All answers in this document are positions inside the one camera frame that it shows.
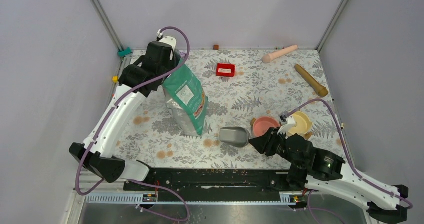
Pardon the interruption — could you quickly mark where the pink toy stick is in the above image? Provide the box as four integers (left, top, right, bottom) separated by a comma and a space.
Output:
262, 45, 298, 63

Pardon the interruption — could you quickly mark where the grey plastic scoop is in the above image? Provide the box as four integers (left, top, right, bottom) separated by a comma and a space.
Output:
219, 126, 251, 148

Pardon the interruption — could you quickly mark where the teal clip in corner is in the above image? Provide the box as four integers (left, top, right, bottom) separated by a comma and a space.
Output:
117, 47, 132, 58

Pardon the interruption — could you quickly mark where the red square toy block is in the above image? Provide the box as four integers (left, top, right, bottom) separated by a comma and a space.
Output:
215, 63, 236, 77

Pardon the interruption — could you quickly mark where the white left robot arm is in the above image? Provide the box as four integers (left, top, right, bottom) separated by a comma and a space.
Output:
69, 36, 181, 190

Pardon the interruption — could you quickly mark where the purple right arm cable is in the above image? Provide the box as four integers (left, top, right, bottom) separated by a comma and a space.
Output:
281, 98, 414, 224

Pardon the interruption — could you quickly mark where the brown wooden rolling pin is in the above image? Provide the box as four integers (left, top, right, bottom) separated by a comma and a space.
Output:
294, 64, 329, 97

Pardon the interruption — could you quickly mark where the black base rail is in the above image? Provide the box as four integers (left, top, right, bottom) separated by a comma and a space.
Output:
123, 168, 305, 202

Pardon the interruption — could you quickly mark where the pink pet bowl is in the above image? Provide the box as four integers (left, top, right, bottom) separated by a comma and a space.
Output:
250, 116, 281, 137

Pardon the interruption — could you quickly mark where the green dog food bag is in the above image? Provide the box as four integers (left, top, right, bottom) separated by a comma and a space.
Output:
162, 64, 209, 136

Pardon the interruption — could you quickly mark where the floral table mat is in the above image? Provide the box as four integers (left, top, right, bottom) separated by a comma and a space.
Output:
115, 49, 345, 169

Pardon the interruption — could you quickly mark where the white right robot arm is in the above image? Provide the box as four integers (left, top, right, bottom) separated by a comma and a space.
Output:
249, 115, 409, 224

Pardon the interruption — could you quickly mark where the yellow pet bowl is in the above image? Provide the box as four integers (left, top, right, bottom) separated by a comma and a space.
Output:
286, 111, 313, 139

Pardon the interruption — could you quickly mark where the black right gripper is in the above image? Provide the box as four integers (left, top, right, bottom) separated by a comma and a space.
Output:
248, 126, 305, 168

